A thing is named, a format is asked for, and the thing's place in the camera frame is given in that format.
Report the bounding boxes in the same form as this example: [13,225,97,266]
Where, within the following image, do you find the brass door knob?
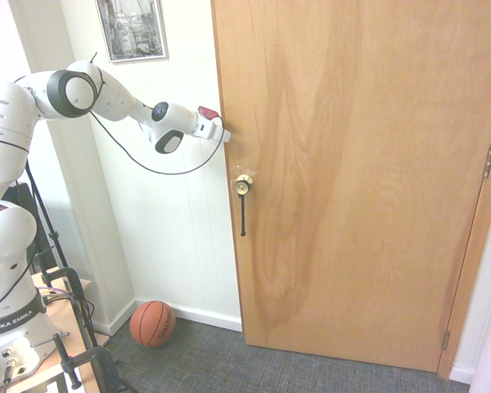
[233,173,256,198]

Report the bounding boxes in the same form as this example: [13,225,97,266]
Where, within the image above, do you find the large black C-clamp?
[39,265,124,393]

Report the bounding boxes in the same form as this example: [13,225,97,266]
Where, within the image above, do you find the framed black-and-white picture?
[94,0,169,64]

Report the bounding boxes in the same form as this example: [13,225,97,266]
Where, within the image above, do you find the light wooden door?
[210,0,491,374]

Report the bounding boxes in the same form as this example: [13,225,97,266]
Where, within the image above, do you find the clear tape on door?
[230,162,259,182]

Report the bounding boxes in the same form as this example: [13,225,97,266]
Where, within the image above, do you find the black tripod stand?
[24,161,140,393]

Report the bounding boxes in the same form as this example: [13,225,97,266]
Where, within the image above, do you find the purple cable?
[38,286,73,299]

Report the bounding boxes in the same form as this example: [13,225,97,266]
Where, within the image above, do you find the white and red wrist camera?
[191,105,221,139]

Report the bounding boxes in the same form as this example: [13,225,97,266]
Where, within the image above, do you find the orange basketball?
[129,300,177,349]

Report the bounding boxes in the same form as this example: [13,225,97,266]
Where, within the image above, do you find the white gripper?
[206,123,232,144]

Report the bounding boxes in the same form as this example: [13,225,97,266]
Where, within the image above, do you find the black strap on knob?
[239,194,249,238]

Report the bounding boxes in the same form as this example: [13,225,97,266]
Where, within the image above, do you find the small black screw clamp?
[29,332,83,391]

